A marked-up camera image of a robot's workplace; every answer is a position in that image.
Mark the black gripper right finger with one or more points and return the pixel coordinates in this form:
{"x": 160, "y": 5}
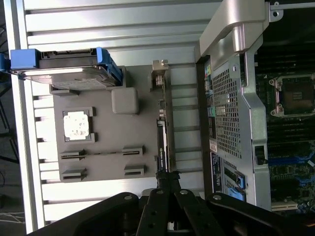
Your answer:
{"x": 246, "y": 216}

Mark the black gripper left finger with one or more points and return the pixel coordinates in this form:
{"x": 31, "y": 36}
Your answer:
{"x": 98, "y": 216}

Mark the white expansion slot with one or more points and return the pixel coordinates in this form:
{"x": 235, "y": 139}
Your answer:
{"x": 285, "y": 206}

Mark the green motherboard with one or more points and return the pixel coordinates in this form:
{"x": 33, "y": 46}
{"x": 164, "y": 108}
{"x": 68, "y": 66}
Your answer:
{"x": 290, "y": 172}

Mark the blue expansion slot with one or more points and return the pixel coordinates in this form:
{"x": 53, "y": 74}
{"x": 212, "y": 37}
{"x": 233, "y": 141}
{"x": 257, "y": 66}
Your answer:
{"x": 288, "y": 161}

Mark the grey plastic parts rack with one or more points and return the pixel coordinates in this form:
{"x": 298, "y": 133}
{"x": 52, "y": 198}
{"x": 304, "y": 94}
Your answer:
{"x": 110, "y": 137}

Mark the silver CPU chip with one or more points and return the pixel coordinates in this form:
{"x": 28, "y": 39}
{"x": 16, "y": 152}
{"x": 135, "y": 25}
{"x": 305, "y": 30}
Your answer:
{"x": 76, "y": 127}

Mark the open black PC case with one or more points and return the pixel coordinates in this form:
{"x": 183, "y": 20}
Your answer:
{"x": 229, "y": 110}

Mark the CPU socket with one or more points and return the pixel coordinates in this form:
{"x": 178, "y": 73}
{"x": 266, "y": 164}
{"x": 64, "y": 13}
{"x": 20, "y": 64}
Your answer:
{"x": 297, "y": 96}

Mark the hard disk in blue caddy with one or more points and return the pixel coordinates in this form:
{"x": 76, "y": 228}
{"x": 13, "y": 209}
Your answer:
{"x": 73, "y": 78}

